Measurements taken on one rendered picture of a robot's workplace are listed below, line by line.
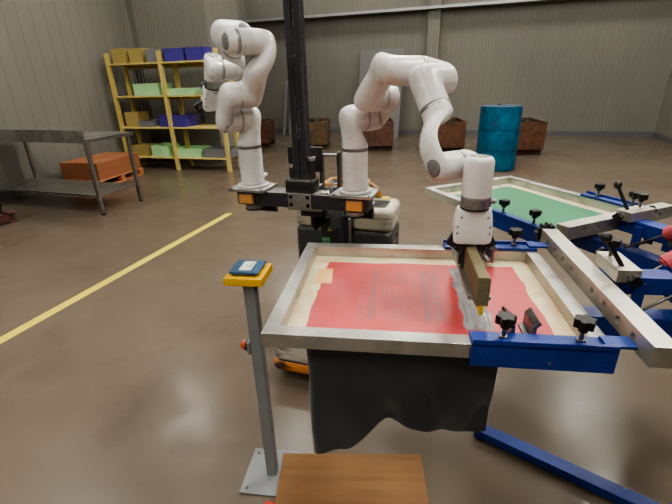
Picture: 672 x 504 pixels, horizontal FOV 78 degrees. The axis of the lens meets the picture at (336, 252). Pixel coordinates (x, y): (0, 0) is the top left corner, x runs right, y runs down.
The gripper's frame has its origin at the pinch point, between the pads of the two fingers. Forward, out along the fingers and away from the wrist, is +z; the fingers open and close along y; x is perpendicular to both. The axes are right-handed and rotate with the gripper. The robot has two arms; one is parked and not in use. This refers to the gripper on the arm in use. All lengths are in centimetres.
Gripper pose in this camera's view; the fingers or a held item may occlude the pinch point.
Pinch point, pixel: (468, 259)
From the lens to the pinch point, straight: 121.4
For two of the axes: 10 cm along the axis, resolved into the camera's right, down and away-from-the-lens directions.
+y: -9.9, -0.3, 1.3
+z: 0.3, 9.2, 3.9
